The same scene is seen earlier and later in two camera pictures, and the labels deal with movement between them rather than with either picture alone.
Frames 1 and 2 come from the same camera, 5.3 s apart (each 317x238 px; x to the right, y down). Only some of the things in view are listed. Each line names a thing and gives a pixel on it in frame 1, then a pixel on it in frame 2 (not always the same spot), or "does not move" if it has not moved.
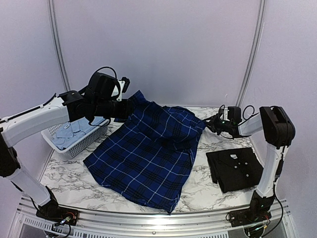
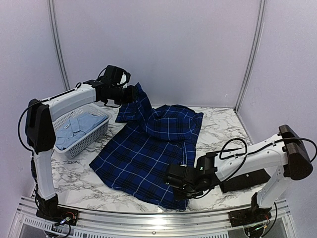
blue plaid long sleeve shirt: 149,154 does not move
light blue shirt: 71,130 does not move
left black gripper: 124,112 to 131,96
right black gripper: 212,123 to 178,195
